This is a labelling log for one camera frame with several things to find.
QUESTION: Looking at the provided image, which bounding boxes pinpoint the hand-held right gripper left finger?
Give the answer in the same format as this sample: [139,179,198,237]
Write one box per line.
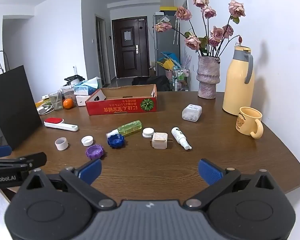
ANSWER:
[20,159,115,210]

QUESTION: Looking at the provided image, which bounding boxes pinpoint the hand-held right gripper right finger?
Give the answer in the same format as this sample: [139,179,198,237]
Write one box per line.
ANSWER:
[185,159,282,210]

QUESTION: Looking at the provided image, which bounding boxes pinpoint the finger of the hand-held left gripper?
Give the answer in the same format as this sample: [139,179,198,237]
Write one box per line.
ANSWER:
[0,152,47,172]
[0,145,12,159]

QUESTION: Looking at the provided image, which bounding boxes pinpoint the purple ridged bottle cap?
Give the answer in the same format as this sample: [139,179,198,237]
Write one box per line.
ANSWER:
[86,144,105,160]

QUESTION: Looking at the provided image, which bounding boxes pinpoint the blue ridged bottle cap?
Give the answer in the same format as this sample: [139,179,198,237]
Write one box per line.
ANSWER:
[107,134,125,149]

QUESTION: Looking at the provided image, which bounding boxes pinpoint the green spray bottle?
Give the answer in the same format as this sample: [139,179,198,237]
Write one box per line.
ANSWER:
[106,120,142,138]

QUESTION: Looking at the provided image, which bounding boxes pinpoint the beige charger plug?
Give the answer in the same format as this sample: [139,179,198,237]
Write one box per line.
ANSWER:
[150,133,168,150]

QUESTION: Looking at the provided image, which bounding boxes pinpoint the translucent white pill box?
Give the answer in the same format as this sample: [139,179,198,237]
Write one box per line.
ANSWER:
[182,104,203,122]

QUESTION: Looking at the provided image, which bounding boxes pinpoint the red cardboard box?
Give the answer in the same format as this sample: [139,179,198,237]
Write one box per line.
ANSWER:
[86,84,157,116]

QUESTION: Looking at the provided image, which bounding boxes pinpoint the red and white lint brush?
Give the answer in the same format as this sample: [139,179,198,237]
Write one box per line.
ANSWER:
[44,118,79,132]

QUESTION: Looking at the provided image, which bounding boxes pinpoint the white spray bottle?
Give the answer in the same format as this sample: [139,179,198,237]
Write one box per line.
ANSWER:
[171,127,192,150]

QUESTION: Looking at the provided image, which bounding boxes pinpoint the black paper bag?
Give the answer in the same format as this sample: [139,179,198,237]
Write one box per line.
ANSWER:
[0,51,42,150]

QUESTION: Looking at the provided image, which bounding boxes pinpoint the yellow bear mug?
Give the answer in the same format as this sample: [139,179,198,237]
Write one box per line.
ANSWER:
[235,106,264,139]

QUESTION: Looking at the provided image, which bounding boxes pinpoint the clear drinking glass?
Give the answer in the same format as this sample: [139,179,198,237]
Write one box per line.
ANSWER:
[48,91,63,111]

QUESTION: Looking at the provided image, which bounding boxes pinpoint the white tissue box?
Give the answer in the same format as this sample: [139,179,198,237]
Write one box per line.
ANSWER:
[75,94,91,107]

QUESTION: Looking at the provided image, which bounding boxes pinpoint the clear food container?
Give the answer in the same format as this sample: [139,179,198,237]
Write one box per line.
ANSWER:
[62,86,77,104]

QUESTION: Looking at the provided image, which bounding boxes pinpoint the blue tissue pack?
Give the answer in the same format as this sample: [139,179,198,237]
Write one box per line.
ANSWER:
[74,77,102,95]

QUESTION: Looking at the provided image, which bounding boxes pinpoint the yellow thermos jug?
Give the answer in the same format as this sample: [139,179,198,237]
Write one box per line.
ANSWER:
[222,45,255,116]

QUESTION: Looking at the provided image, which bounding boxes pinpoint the black folded stand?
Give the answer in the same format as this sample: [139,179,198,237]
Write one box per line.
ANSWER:
[64,75,85,85]

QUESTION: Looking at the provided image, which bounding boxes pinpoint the pink stone vase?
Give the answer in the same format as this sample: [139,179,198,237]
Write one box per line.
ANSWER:
[197,55,220,99]

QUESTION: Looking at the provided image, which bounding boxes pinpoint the metal trolley cart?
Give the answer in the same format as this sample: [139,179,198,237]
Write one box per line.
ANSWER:
[172,66,191,92]

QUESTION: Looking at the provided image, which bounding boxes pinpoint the yellow and blue bags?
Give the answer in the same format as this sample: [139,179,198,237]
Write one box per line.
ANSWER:
[156,52,180,71]

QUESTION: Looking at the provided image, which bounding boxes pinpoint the dark brown door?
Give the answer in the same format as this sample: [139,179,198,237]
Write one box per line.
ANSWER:
[112,17,150,78]

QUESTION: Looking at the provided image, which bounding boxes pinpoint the grey refrigerator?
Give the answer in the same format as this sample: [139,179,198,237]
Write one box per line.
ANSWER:
[153,11,180,77]

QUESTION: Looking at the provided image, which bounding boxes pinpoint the dried pink roses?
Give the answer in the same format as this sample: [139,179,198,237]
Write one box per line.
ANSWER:
[154,0,246,57]

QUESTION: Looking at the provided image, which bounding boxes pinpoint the white charger with cables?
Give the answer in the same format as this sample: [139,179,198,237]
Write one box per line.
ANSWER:
[35,99,54,115]

